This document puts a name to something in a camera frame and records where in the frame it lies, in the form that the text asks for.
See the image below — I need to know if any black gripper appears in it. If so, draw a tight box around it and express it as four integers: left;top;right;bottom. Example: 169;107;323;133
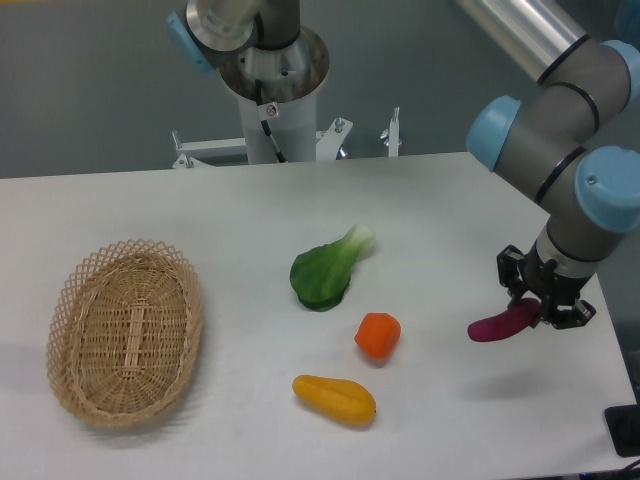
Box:
496;245;596;330

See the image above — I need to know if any purple sweet potato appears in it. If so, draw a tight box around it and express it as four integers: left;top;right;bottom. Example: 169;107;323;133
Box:
467;298;541;343

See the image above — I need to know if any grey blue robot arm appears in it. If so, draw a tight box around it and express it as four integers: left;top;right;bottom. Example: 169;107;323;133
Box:
166;1;639;341

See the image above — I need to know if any woven wicker basket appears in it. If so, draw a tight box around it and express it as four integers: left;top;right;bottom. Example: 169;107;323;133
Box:
46;239;203;428

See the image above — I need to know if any black device at edge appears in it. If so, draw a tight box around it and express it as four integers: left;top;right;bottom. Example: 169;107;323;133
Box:
604;404;640;458

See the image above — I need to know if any orange carrot chunk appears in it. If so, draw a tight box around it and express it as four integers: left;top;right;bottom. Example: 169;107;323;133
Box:
354;312;401;360

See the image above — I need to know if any green bok choy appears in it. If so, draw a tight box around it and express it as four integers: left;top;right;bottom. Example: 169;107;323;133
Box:
289;224;375;311

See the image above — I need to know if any yellow papaya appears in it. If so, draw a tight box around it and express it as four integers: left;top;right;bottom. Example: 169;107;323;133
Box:
292;375;377;427

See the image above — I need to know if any white table clamp bracket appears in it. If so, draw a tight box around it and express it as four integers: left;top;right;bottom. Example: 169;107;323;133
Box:
380;106;402;157

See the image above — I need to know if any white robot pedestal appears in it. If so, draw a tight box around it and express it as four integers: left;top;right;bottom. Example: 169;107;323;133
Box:
218;27;331;165

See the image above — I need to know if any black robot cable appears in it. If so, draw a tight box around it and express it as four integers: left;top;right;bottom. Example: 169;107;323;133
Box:
254;78;290;164

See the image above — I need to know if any white metal base frame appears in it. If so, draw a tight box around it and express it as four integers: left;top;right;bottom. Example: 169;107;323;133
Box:
171;117;354;169

